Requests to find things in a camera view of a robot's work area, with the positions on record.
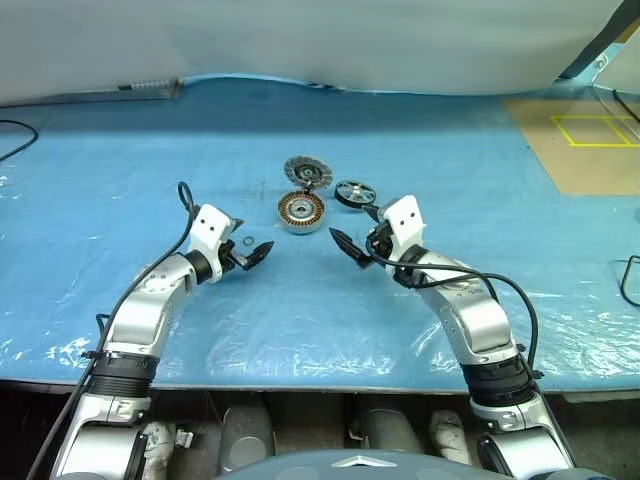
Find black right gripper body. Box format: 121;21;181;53
363;219;400;263

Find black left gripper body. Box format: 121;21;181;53
219;238;252;274

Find black spoked wheel cap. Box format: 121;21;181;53
333;179;377;211

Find silver motor stator copper windings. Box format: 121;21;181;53
276;190;327;236

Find grey finned rotor disc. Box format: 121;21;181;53
283;155;335;191

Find blue plastic table sheet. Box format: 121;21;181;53
0;73;640;392

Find grey power strip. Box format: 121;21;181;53
117;77;181;99

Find grey rounded robot leg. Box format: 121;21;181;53
218;394;275;472
358;394;427;455

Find white backdrop sheet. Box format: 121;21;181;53
0;0;626;109

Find white crumpled cloth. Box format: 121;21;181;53
141;421;177;480
431;409;472;467

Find grey robot torso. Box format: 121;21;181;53
214;449;516;480

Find brown cardboard sheet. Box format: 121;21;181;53
502;94;640;196

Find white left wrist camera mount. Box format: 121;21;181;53
187;203;237;284

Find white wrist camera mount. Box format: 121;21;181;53
187;203;237;284
381;195;429;262

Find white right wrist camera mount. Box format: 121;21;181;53
381;195;429;262

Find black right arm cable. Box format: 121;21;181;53
364;234;546;386

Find thin black looped cable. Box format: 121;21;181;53
0;118;40;164

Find black curved cable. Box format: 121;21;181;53
612;254;640;309

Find black cable by frame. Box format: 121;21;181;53
612;88;640;136

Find blue-grey metal frame strut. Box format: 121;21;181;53
557;0;640;81

